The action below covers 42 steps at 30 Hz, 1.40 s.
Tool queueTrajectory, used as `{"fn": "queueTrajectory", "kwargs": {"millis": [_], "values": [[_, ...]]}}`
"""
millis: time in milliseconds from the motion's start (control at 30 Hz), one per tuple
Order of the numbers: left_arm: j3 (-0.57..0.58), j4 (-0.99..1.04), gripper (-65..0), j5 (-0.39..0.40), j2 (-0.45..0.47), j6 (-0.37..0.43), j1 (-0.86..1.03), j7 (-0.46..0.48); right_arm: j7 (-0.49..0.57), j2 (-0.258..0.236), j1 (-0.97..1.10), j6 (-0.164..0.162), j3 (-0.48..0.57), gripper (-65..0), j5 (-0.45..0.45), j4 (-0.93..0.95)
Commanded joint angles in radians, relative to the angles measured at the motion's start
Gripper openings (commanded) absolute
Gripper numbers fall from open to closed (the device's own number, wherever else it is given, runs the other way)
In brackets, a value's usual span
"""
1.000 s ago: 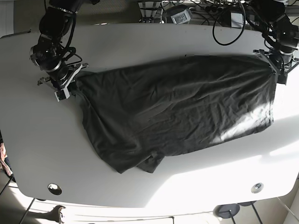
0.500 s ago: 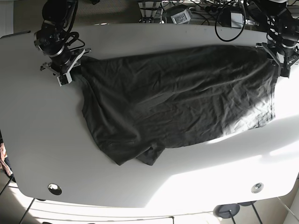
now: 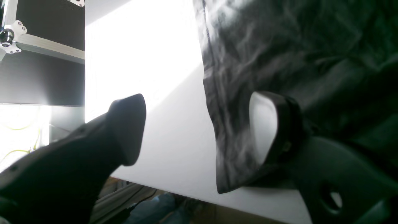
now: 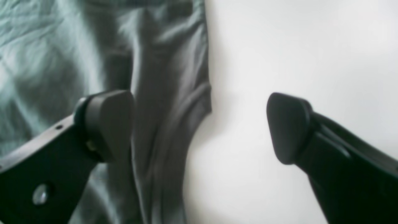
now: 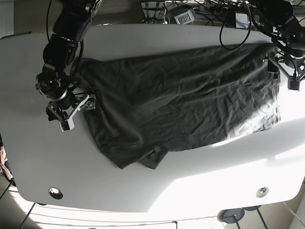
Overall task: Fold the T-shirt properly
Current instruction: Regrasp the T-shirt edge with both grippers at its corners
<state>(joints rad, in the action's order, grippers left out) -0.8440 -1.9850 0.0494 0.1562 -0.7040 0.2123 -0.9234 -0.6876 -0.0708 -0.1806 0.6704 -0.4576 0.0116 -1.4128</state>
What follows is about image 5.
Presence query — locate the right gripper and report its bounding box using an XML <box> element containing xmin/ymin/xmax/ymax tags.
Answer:
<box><xmin>35</xmin><ymin>73</ymin><xmax>96</xmax><ymax>122</ymax></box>

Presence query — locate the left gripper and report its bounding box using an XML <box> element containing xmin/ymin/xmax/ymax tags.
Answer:
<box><xmin>263</xmin><ymin>51</ymin><xmax>305</xmax><ymax>81</ymax></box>

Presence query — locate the black T-shirt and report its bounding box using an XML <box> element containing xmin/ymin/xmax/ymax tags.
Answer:
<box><xmin>77</xmin><ymin>43</ymin><xmax>281</xmax><ymax>169</ymax></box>

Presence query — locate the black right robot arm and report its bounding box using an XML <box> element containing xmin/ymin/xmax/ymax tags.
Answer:
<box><xmin>35</xmin><ymin>0</ymin><xmax>102</xmax><ymax>122</ymax></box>

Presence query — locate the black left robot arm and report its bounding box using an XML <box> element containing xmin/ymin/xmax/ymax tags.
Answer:
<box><xmin>249</xmin><ymin>0</ymin><xmax>305</xmax><ymax>90</ymax></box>

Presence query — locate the grey power adapter box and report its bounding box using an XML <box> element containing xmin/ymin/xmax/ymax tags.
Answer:
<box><xmin>235</xmin><ymin>13</ymin><xmax>250</xmax><ymax>30</ymax></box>

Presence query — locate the left table grommet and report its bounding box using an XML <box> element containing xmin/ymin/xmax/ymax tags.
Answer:
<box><xmin>49</xmin><ymin>187</ymin><xmax>63</xmax><ymax>200</ymax></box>

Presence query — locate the table grommet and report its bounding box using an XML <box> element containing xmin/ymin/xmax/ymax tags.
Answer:
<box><xmin>49</xmin><ymin>187</ymin><xmax>63</xmax><ymax>200</ymax></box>
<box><xmin>256</xmin><ymin>187</ymin><xmax>269</xmax><ymax>198</ymax></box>

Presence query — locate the grey socket box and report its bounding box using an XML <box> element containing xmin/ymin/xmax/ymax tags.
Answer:
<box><xmin>170</xmin><ymin>5</ymin><xmax>195</xmax><ymax>25</ymax></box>

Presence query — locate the right table grommet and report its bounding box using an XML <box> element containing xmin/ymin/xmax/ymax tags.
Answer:
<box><xmin>256</xmin><ymin>187</ymin><xmax>269</xmax><ymax>198</ymax></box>

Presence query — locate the round black stand base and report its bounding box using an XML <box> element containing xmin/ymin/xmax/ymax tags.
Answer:
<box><xmin>217</xmin><ymin>208</ymin><xmax>245</xmax><ymax>224</ymax></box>

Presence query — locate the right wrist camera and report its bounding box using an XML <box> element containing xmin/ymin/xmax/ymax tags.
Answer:
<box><xmin>59</xmin><ymin>119</ymin><xmax>75</xmax><ymax>132</ymax></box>

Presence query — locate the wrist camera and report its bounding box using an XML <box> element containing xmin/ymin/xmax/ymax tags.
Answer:
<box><xmin>59</xmin><ymin>119</ymin><xmax>75</xmax><ymax>132</ymax></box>
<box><xmin>287</xmin><ymin>79</ymin><xmax>300</xmax><ymax>91</ymax></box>

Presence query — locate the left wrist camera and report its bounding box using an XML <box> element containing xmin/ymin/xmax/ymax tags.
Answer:
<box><xmin>287</xmin><ymin>79</ymin><xmax>300</xmax><ymax>91</ymax></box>

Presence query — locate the black looping arm cable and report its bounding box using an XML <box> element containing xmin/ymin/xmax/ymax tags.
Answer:
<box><xmin>219</xmin><ymin>4</ymin><xmax>253</xmax><ymax>50</ymax></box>

